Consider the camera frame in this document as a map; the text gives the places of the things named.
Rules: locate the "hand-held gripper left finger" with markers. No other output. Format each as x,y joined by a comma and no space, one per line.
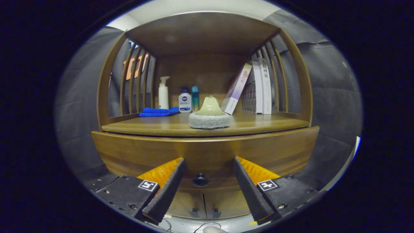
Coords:
168,191

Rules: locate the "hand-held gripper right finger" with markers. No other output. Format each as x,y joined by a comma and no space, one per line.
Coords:
250,191

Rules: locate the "black drawer knob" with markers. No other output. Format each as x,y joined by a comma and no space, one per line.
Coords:
200,180

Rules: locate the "brown wooden drawer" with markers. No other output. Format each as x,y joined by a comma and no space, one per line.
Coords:
210,152

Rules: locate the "wooden cabinet door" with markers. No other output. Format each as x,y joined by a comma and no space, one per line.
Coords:
226,204
187,204

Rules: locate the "wooden countertop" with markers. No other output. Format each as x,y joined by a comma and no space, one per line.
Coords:
155,124

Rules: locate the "brown wooden cabinet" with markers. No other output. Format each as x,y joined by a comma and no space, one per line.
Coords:
200,74

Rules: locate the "blue folded cloth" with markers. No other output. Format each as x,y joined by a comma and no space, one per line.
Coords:
158,112

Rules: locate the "white lotion bottle dark cap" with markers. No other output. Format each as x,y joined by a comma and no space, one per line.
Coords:
185,102

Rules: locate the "white pump bottle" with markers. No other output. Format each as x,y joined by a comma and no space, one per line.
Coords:
163,95

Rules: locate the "teal blue bottle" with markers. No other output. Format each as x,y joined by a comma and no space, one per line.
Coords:
195,97

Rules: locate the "dark patterned cover book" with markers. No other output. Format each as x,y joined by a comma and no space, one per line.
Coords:
254,90

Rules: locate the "purple and white book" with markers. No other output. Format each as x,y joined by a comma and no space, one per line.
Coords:
236,90

